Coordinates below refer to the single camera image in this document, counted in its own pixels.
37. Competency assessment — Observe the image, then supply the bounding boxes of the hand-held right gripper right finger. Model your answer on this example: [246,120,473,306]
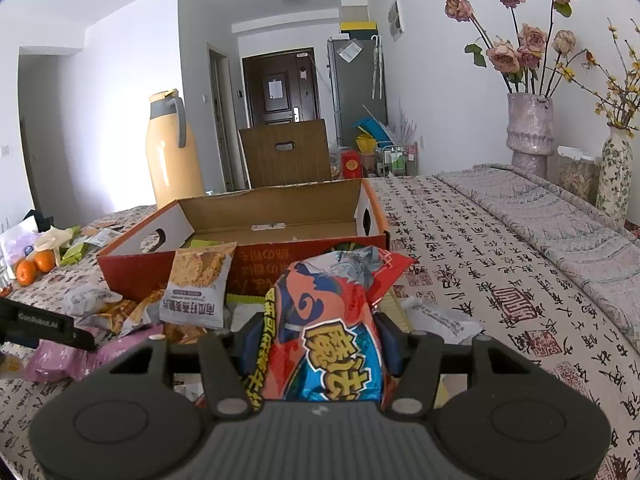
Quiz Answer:
[372,312,546,416]

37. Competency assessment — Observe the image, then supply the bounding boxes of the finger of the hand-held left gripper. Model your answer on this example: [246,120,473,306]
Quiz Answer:
[65,326,98,352]

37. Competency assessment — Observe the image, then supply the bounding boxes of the white carton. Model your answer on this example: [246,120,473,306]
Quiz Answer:
[341,0,371,23]

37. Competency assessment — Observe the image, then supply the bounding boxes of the pink snack packet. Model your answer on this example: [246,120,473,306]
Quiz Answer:
[25,325,166,383]

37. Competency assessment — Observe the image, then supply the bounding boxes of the pink textured vase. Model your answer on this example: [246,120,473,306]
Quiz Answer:
[506,92,553,178]

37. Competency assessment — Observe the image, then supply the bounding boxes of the white purple plastic bag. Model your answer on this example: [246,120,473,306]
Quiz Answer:
[0,225,38,281]

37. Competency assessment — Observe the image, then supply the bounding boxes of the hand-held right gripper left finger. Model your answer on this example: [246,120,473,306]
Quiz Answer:
[100,312,268,418]

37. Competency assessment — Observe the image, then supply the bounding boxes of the red blue snack bag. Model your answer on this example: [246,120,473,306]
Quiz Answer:
[245,245,418,403]

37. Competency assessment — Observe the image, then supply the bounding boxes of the grey crumpled snack packet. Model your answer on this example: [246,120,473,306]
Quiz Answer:
[62,282,123,318]

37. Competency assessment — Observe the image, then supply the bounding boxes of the white oat crisp packet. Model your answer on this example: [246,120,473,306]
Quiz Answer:
[159,241,237,330]

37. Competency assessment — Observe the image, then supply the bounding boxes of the orange snack packet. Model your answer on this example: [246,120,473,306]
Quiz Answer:
[92,296,157,336]

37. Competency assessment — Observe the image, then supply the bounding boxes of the dark brown door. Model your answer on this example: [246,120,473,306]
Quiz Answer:
[242,47,321,128]

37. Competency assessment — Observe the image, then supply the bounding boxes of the pale dried grass bunch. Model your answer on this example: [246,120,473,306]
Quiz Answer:
[387,100,418,146]

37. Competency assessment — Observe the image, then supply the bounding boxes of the clear storage jar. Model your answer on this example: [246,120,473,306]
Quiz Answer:
[556,146,601,206]

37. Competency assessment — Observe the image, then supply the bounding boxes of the folded umbrella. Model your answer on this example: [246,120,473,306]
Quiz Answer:
[371,35,385,101]

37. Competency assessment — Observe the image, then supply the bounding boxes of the blue plastic dustpan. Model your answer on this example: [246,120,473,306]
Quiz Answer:
[350,116,388,143]

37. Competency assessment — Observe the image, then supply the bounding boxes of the dried pink rose bouquet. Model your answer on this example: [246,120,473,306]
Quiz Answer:
[438,0,596,96]

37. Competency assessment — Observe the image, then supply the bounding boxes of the red gift box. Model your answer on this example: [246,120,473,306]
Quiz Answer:
[340,147,363,179]

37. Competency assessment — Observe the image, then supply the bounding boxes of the grey refrigerator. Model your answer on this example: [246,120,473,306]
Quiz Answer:
[327,35,388,148]

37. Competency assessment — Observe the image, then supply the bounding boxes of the folded grey blanket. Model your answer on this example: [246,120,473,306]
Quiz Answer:
[432,162,640,341]

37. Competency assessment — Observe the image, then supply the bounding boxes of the orange cardboard box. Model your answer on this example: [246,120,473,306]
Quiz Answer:
[96,178,388,306]

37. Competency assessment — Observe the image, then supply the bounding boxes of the floral patterned vase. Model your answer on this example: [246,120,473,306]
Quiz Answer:
[596,127,633,231]

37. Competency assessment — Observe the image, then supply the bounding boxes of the green snack packet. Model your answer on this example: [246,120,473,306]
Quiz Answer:
[60,237,96,266]

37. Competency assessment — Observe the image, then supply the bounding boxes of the yellow thermos jug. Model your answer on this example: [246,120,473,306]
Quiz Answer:
[146,89,207,210]

